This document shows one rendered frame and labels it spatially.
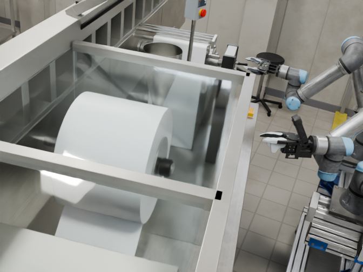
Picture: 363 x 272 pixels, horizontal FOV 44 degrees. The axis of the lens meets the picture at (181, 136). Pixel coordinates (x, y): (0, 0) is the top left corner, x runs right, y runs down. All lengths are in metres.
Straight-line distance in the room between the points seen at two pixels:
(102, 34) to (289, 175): 2.47
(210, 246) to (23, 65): 0.69
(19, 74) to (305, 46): 4.00
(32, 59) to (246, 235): 2.24
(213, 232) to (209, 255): 0.05
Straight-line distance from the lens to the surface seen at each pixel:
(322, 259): 2.85
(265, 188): 3.60
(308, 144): 1.80
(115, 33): 1.88
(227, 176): 0.86
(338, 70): 2.43
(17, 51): 1.20
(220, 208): 0.78
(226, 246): 1.72
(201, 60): 1.99
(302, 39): 4.88
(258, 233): 3.18
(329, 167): 1.88
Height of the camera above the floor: 2.09
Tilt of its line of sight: 31 degrees down
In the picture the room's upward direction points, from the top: 8 degrees clockwise
